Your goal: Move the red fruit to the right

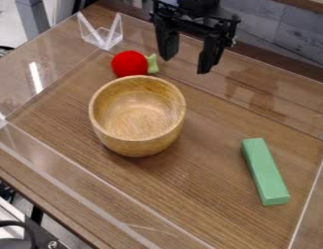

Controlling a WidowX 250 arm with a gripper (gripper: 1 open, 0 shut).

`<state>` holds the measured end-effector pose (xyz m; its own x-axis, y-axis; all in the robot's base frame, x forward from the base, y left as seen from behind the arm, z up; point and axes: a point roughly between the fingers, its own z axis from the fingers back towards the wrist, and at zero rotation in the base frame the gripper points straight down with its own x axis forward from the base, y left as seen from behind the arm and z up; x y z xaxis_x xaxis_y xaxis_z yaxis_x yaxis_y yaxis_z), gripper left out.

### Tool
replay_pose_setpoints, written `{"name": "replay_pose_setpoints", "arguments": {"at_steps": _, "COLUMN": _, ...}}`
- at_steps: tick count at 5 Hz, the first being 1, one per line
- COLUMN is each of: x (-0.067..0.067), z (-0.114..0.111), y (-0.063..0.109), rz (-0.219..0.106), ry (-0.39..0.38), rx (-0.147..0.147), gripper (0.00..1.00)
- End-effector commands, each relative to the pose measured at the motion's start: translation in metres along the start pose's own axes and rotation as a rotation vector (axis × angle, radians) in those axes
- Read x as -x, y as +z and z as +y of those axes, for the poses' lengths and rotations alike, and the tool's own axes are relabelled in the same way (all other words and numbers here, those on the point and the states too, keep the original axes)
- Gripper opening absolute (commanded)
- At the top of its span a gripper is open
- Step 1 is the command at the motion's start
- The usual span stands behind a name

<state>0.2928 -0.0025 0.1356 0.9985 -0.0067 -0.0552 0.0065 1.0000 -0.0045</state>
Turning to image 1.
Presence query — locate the clear acrylic tray enclosure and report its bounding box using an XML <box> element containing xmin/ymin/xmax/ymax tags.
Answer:
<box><xmin>0</xmin><ymin>19</ymin><xmax>323</xmax><ymax>249</ymax></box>

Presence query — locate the grey pillar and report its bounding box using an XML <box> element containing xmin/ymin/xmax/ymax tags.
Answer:
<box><xmin>16</xmin><ymin>0</ymin><xmax>50</xmax><ymax>40</ymax></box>

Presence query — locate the clear acrylic corner bracket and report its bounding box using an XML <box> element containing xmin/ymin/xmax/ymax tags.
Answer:
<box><xmin>77</xmin><ymin>12</ymin><xmax>124</xmax><ymax>51</ymax></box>

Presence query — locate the green rectangular block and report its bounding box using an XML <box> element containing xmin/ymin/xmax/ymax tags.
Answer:
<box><xmin>242</xmin><ymin>138</ymin><xmax>291</xmax><ymax>206</ymax></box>

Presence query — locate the black metal stand base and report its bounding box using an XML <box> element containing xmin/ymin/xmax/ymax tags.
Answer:
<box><xmin>0</xmin><ymin>207</ymin><xmax>70</xmax><ymax>249</ymax></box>

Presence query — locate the round wooden bowl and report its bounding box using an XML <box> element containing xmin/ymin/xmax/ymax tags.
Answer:
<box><xmin>89</xmin><ymin>75</ymin><xmax>187</xmax><ymax>158</ymax></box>

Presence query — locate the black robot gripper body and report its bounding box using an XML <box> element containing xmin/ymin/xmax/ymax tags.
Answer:
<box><xmin>152</xmin><ymin>0</ymin><xmax>242</xmax><ymax>39</ymax></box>

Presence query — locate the red plush fruit green leaf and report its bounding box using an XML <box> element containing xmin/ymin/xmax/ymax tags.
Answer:
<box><xmin>112</xmin><ymin>51</ymin><xmax>160</xmax><ymax>77</ymax></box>

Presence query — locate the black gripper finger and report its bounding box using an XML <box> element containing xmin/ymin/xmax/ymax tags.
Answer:
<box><xmin>155</xmin><ymin>16</ymin><xmax>180</xmax><ymax>61</ymax></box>
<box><xmin>197</xmin><ymin>33</ymin><xmax>228</xmax><ymax>74</ymax></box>

